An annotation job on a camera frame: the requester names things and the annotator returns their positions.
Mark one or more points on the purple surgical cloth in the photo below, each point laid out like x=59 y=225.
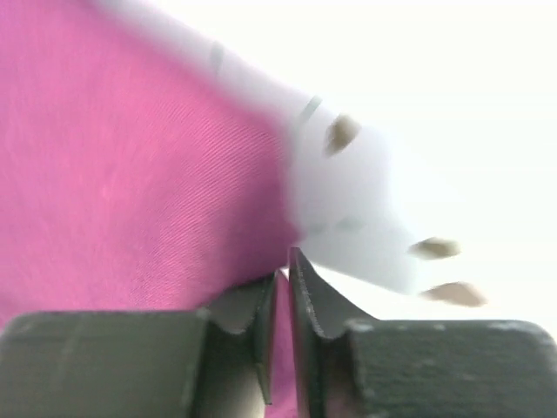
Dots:
x=131 y=181

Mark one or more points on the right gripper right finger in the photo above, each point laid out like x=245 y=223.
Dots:
x=351 y=364

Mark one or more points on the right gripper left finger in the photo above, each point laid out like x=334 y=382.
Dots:
x=215 y=361

